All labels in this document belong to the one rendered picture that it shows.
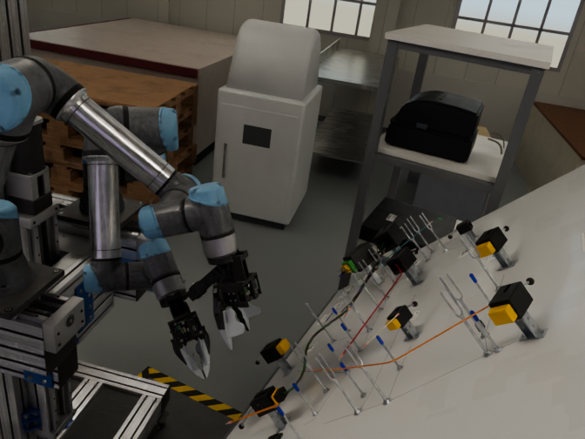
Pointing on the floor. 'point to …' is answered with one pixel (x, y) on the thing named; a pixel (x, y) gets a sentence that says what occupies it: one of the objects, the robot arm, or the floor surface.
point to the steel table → (370, 70)
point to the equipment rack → (500, 58)
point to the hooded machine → (268, 121)
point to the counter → (551, 144)
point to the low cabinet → (150, 58)
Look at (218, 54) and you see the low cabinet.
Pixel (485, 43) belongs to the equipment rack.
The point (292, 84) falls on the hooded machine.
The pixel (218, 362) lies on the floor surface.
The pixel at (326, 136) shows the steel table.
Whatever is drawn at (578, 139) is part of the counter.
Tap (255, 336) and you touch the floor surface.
